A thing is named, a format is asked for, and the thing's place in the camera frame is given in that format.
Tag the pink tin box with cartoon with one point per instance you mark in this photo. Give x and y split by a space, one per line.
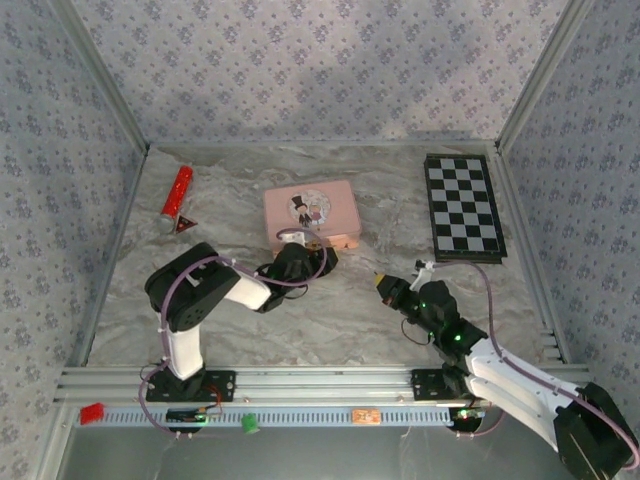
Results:
340 210

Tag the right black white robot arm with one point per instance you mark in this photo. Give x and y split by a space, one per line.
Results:
520 385

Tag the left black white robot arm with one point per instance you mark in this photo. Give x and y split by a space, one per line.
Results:
195 295

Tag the black grey chessboard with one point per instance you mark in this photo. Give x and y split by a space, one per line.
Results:
462 205

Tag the red black triangle sign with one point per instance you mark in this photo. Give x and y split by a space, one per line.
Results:
183 225

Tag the orange tag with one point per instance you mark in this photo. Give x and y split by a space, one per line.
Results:
365 416

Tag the red glitter tube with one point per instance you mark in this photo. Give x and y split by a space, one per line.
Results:
177 195

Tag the red plastic clip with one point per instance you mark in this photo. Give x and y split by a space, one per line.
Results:
92 413

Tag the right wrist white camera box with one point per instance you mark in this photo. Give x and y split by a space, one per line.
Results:
424 274

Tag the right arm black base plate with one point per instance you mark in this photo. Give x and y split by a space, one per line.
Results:
425 385

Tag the aluminium mounting rail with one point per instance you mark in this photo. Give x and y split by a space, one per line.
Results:
320 385

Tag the aluminium table side rail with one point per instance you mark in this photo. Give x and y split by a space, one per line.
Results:
125 220
520 210

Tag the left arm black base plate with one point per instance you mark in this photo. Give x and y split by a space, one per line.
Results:
225 387

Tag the aluminium frame post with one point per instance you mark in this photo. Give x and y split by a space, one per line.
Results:
100 75
545 75

